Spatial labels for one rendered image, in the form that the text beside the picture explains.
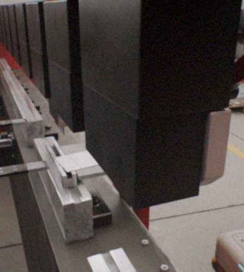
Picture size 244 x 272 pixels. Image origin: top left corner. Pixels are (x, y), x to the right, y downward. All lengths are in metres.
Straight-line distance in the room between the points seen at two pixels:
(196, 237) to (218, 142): 1.95
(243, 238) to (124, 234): 1.13
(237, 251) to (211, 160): 1.46
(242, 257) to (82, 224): 1.11
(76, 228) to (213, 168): 0.47
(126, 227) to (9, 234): 1.60
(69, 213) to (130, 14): 0.51
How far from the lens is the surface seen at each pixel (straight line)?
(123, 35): 0.26
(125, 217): 0.81
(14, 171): 0.76
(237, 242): 1.79
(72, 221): 0.71
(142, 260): 0.70
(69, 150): 0.85
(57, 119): 0.71
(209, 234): 2.28
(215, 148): 0.29
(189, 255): 2.09
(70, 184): 0.74
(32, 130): 1.21
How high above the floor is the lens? 1.33
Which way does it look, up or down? 21 degrees down
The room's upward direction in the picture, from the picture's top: straight up
